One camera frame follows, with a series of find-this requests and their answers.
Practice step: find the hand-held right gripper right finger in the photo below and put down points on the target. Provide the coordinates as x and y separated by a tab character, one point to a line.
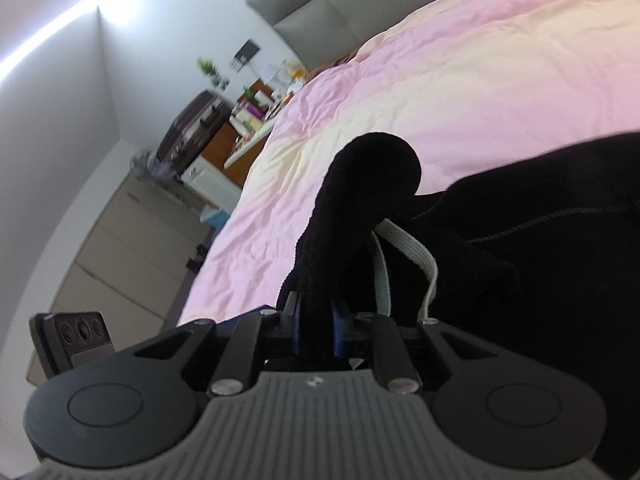
339	330

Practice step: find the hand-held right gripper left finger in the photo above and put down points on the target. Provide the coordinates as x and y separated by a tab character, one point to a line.
295	325

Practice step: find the beige drawer cabinet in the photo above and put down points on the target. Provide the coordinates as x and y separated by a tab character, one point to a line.
125	250

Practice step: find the blue box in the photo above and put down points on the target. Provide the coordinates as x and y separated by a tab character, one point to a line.
215	216

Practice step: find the wooden nightstand with white top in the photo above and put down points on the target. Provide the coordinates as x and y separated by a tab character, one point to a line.
222	147

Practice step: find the dark brown suitcase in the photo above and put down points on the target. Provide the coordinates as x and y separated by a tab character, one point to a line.
192	127

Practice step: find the cluster of toiletry bottles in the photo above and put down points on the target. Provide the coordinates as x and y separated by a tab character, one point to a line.
260	105

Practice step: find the pink quilt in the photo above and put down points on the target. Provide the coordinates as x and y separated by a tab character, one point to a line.
400	110

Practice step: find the small potted green plant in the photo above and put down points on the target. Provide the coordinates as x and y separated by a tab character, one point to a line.
210	71

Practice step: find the ceiling light strip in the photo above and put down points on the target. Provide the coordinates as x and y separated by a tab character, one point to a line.
45	42

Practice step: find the grey padded headboard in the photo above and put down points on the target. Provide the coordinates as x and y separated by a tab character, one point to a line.
320	10

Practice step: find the black wall socket panel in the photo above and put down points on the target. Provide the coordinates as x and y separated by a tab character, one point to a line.
245	54

